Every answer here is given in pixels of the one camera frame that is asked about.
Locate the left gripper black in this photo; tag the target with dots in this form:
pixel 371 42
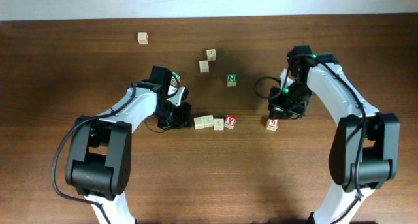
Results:
pixel 181 118

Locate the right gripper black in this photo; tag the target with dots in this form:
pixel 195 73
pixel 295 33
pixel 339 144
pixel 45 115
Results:
pixel 277 110

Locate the blue bird picture block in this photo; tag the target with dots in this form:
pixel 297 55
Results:
pixel 272 124

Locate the wooden block blue side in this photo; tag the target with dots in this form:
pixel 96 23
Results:
pixel 199 122

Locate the plain wooden block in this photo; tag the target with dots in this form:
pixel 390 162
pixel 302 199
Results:
pixel 142 38
pixel 208 121

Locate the wooden block number four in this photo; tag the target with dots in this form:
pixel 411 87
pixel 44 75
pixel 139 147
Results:
pixel 218 124

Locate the red Y wooden block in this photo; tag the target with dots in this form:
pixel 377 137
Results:
pixel 230 122

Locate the green N wooden block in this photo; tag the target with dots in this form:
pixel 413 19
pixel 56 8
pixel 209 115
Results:
pixel 231 80

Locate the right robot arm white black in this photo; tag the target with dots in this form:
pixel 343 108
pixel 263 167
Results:
pixel 364 152

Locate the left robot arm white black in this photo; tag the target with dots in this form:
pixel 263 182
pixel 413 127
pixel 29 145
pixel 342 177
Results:
pixel 99 160

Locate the green B wooden block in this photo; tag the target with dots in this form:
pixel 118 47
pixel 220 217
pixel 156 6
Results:
pixel 175 80

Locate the wooden block below upper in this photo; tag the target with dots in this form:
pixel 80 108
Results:
pixel 204 66

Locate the wooden block upper middle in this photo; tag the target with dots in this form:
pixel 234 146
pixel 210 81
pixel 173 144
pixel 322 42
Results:
pixel 211 55

